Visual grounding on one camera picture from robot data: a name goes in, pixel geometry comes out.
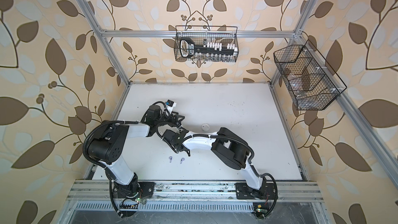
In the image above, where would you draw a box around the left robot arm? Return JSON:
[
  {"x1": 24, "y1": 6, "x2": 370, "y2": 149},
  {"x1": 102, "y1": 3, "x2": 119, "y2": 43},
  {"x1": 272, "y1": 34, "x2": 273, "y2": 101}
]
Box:
[{"x1": 83, "y1": 100, "x2": 185, "y2": 186}]

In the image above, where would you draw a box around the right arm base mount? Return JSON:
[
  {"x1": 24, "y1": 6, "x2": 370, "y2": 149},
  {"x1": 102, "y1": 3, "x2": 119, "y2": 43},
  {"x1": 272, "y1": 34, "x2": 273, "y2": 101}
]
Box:
[{"x1": 235, "y1": 180, "x2": 278, "y2": 219}]

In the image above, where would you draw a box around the white earbud charging case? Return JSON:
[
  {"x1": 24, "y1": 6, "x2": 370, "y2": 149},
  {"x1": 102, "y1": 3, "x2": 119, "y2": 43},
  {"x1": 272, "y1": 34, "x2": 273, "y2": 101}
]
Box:
[{"x1": 201, "y1": 123, "x2": 210, "y2": 132}]

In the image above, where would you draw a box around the aluminium frame back bar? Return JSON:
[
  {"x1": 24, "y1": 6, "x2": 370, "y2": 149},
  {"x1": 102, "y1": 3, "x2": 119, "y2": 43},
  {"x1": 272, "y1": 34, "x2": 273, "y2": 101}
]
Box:
[{"x1": 100, "y1": 29, "x2": 296, "y2": 38}]

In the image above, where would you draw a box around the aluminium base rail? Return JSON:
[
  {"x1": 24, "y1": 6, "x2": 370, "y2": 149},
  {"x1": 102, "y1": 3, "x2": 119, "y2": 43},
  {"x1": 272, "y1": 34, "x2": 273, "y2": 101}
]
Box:
[{"x1": 66, "y1": 179, "x2": 324, "y2": 213}]

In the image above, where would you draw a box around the black wire basket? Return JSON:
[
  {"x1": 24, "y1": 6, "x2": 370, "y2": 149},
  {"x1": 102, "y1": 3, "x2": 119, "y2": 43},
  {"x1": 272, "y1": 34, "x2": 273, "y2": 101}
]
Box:
[
  {"x1": 273, "y1": 40, "x2": 347, "y2": 111},
  {"x1": 174, "y1": 24, "x2": 239, "y2": 63}
]

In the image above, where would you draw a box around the black wire basket back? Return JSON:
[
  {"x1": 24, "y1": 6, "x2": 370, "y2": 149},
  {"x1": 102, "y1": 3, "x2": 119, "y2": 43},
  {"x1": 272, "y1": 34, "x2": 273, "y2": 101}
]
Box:
[{"x1": 174, "y1": 24, "x2": 239, "y2": 63}]

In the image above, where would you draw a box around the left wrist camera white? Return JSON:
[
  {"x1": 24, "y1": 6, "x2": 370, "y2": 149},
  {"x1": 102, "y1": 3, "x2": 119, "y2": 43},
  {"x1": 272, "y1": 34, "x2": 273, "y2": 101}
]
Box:
[{"x1": 165, "y1": 100, "x2": 176, "y2": 114}]

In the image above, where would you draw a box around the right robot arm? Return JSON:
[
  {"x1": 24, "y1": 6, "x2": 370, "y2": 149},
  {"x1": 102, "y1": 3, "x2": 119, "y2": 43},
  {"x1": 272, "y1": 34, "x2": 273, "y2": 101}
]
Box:
[{"x1": 154, "y1": 122, "x2": 278, "y2": 199}]

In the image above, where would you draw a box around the black tool with white parts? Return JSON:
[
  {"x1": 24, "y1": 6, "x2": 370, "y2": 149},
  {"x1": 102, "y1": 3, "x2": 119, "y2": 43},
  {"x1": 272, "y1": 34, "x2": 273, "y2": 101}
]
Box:
[{"x1": 176, "y1": 37, "x2": 239, "y2": 59}]

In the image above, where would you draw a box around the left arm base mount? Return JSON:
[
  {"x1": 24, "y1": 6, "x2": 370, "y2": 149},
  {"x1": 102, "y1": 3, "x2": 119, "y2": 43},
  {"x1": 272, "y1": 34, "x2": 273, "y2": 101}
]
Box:
[{"x1": 109, "y1": 181, "x2": 155, "y2": 218}]

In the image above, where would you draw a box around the black wire basket right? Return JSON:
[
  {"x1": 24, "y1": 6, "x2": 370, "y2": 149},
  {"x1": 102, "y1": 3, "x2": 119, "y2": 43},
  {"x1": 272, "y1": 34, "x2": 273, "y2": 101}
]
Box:
[{"x1": 273, "y1": 40, "x2": 347, "y2": 111}]

